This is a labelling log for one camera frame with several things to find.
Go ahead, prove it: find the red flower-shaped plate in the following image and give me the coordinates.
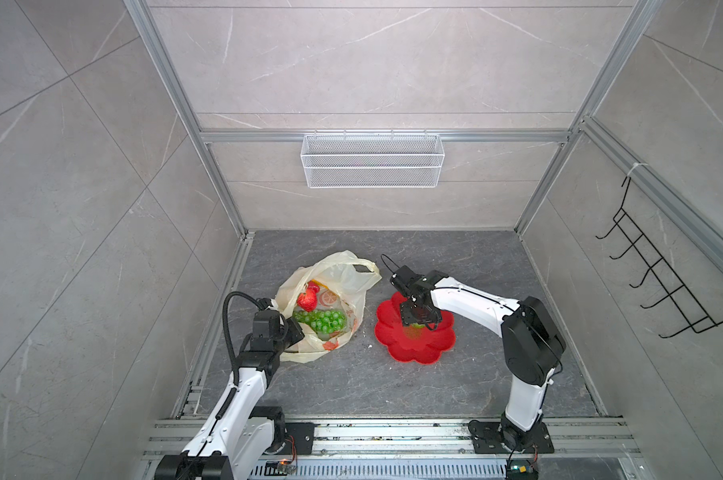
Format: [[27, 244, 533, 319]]
[[375, 293, 455, 365]]

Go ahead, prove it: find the cream plastic bag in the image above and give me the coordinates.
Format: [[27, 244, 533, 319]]
[[275, 251, 381, 363]]

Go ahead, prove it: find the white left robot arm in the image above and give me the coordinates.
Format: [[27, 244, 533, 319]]
[[154, 310, 304, 479]]

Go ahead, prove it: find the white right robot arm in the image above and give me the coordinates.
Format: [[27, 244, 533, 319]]
[[391, 266, 567, 452]]

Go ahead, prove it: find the red fake strawberry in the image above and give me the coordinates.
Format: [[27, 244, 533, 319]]
[[297, 281, 321, 312]]

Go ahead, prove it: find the green fake grape bunch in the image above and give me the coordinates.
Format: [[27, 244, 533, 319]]
[[294, 310, 347, 335]]

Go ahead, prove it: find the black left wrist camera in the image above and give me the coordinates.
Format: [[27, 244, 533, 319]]
[[250, 309, 284, 352]]

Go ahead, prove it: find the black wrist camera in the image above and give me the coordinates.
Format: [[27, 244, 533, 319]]
[[250, 309, 284, 352], [389, 266, 421, 297]]

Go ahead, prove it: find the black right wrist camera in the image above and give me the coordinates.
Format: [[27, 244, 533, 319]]
[[389, 266, 421, 297]]

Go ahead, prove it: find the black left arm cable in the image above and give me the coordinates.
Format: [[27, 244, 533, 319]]
[[222, 290, 273, 385]]

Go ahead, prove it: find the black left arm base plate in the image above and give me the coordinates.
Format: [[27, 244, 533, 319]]
[[265, 422, 317, 456]]

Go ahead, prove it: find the white wire mesh basket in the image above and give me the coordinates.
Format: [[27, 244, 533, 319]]
[[301, 133, 445, 189]]

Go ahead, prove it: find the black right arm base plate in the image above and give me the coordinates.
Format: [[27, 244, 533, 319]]
[[467, 417, 555, 454]]

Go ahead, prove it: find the black wire hook rack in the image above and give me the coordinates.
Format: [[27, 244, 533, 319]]
[[595, 176, 723, 339]]

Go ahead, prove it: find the aluminium frame rail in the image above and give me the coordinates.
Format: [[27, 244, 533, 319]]
[[125, 0, 248, 240]]

